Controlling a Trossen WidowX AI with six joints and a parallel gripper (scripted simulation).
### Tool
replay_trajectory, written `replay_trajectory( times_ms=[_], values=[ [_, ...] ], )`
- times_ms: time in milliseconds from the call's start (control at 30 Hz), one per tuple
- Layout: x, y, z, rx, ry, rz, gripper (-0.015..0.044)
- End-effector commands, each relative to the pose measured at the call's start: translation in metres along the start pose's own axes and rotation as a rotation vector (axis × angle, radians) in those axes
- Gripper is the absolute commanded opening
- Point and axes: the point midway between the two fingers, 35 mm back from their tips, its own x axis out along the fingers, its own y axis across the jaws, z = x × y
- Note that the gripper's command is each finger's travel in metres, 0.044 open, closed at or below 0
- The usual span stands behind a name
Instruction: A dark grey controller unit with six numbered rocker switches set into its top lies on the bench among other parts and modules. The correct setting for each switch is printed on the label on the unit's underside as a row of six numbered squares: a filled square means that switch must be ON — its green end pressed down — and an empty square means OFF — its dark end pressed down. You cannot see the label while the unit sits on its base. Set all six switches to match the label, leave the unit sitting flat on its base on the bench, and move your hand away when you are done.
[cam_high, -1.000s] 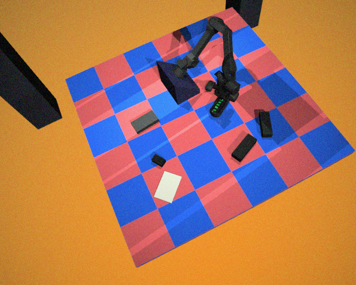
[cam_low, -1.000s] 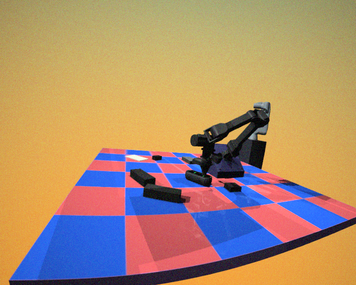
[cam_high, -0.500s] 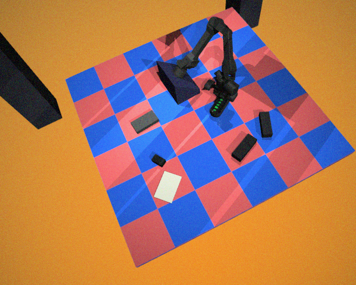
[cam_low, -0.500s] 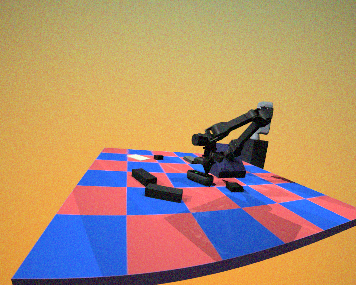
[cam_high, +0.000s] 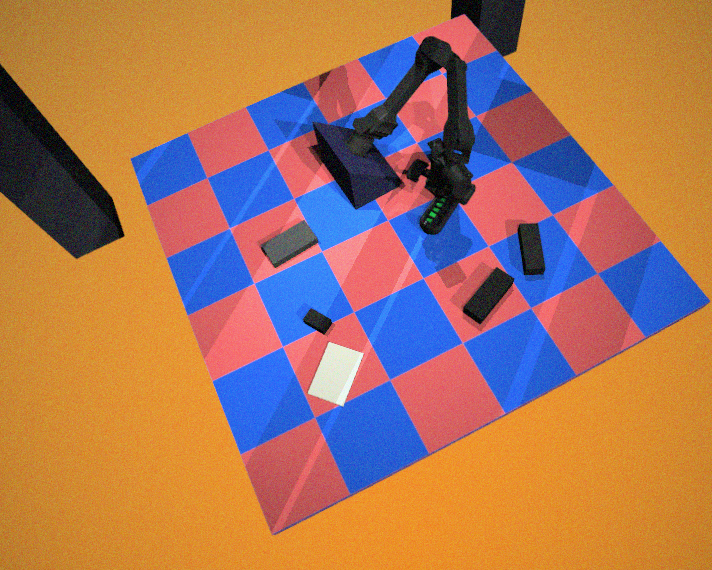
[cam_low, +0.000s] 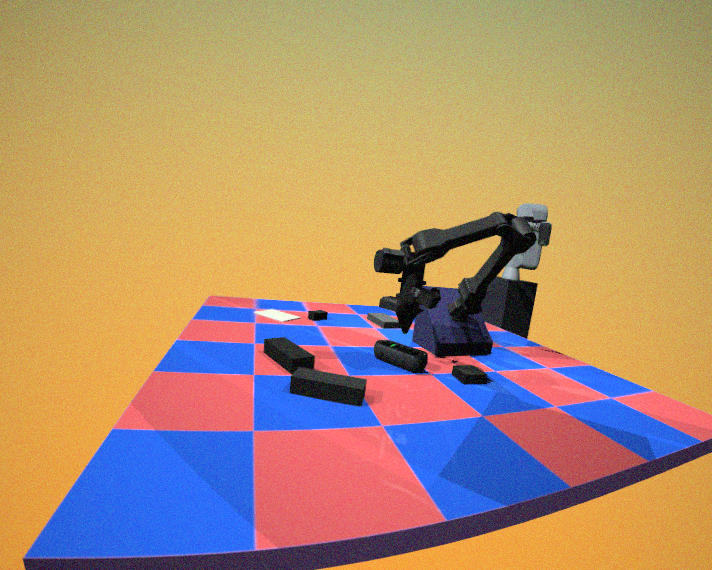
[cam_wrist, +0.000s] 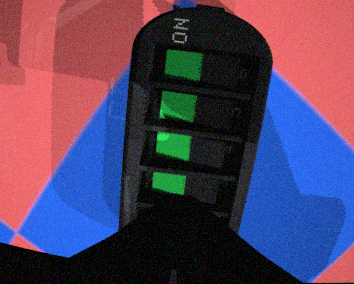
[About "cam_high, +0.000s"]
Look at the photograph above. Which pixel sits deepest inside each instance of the cream flat rectangular panel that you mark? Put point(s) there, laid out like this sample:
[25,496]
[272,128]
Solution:
[335,374]

